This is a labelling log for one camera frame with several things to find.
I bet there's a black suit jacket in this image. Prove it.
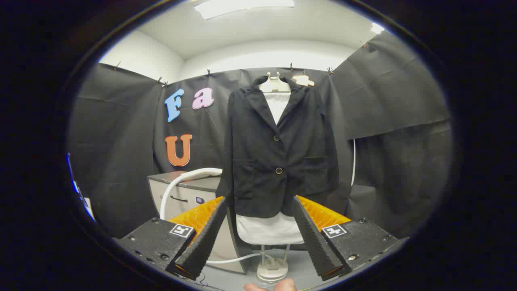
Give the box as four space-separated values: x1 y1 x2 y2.
216 76 340 219

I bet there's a rectangular ceiling light panel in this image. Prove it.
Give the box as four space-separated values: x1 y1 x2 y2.
194 0 295 20

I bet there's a white garment steamer base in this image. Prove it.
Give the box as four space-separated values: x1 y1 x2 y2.
256 244 291 283

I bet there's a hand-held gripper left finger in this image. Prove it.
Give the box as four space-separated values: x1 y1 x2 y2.
112 196 229 281

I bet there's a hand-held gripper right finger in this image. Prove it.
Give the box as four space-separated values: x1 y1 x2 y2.
292 195 409 282

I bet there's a grey drawer cabinet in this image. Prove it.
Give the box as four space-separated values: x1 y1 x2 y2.
147 171 252 274

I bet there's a white garment steamer hose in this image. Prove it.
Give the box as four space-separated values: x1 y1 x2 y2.
160 172 275 265

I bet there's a white clothes hanger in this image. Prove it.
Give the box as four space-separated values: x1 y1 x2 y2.
258 72 292 93

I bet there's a black backdrop cloth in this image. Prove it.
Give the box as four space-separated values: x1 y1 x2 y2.
68 30 453 240

